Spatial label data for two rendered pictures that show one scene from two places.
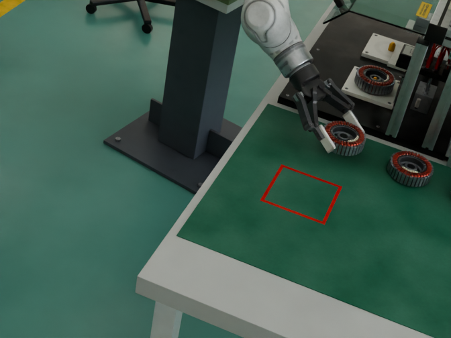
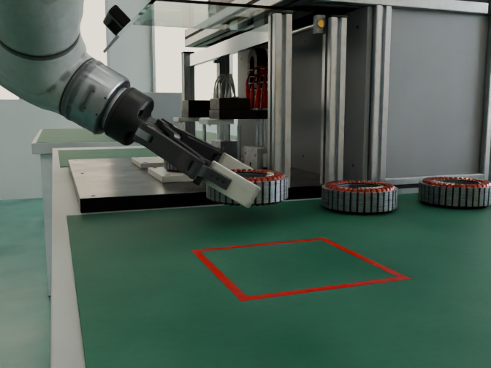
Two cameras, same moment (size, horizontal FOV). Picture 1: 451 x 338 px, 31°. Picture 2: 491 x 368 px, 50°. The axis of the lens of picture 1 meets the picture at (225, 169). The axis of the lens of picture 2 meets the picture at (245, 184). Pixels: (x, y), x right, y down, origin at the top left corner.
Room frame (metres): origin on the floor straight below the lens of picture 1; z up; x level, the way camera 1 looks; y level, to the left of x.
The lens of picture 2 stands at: (1.16, 0.13, 0.90)
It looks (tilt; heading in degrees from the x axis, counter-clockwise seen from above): 8 degrees down; 325
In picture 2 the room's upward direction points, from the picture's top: straight up
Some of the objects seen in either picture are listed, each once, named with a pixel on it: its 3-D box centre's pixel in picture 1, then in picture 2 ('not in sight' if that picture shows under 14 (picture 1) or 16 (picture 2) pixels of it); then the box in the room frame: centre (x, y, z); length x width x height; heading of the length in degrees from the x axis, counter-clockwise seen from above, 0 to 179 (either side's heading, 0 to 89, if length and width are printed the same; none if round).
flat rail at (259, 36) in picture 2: not in sight; (222, 50); (2.14, -0.49, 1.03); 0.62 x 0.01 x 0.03; 165
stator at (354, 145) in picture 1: (343, 137); (247, 186); (1.74, -0.28, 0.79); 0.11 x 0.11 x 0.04
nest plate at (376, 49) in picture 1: (390, 51); (167, 161); (2.28, -0.43, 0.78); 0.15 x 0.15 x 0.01; 75
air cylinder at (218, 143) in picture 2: (437, 60); (225, 150); (2.25, -0.57, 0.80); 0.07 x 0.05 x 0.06; 165
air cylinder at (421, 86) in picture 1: (423, 97); (261, 159); (2.01, -0.51, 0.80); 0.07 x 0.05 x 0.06; 165
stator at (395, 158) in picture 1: (410, 168); (359, 196); (1.70, -0.46, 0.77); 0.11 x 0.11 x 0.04
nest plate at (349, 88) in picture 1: (372, 87); (192, 172); (2.05, -0.37, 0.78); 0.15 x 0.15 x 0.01; 75
